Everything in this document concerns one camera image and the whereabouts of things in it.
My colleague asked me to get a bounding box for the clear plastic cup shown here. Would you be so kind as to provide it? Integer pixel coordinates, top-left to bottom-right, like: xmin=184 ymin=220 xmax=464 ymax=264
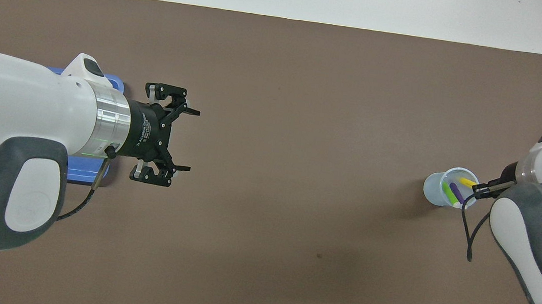
xmin=421 ymin=164 xmax=482 ymax=212

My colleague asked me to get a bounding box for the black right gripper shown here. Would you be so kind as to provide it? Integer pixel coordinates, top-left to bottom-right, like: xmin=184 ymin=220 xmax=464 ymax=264
xmin=471 ymin=158 xmax=520 ymax=202

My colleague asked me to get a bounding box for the purple pen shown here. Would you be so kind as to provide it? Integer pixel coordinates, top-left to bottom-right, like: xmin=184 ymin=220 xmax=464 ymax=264
xmin=448 ymin=182 xmax=467 ymax=205

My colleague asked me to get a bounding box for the blue plastic tray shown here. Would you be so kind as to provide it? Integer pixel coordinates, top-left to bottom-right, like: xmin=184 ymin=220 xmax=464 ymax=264
xmin=35 ymin=67 xmax=126 ymax=189

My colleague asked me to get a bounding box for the brown table mat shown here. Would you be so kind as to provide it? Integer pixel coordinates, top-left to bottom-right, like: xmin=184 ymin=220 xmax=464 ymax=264
xmin=0 ymin=0 xmax=542 ymax=304

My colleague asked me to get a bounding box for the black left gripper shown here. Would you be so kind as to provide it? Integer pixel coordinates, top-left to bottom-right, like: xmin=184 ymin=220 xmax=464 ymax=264
xmin=118 ymin=80 xmax=204 ymax=191

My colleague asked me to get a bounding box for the green pen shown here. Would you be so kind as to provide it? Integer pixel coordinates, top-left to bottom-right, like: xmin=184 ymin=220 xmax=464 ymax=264
xmin=440 ymin=182 xmax=458 ymax=205

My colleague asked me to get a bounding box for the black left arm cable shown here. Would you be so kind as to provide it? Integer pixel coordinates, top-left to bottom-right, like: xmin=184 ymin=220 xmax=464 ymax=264
xmin=55 ymin=141 xmax=116 ymax=228

